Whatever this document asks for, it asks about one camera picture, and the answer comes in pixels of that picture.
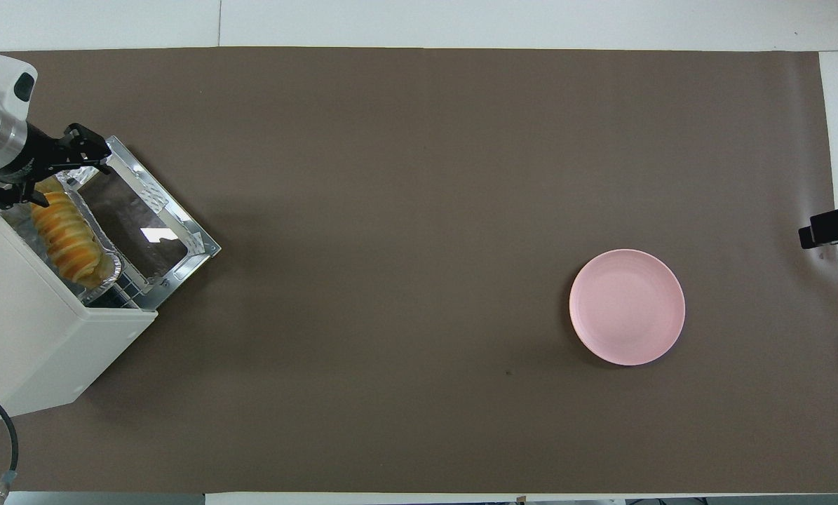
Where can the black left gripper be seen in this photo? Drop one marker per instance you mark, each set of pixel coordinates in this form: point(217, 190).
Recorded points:
point(36, 154)

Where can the striped orange bread roll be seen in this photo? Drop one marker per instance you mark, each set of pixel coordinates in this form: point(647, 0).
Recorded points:
point(68, 238)

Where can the aluminium foil tray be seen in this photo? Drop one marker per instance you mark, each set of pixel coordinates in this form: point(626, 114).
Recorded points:
point(110, 270)

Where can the glass oven door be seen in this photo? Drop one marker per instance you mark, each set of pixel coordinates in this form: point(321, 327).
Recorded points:
point(145, 210)

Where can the cream toaster oven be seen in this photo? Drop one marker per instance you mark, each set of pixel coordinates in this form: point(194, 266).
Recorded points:
point(33, 351)

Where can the pink round plate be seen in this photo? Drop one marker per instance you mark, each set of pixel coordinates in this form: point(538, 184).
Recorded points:
point(622, 308)

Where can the brown table mat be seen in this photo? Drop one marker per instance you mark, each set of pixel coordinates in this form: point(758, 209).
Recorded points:
point(390, 280)

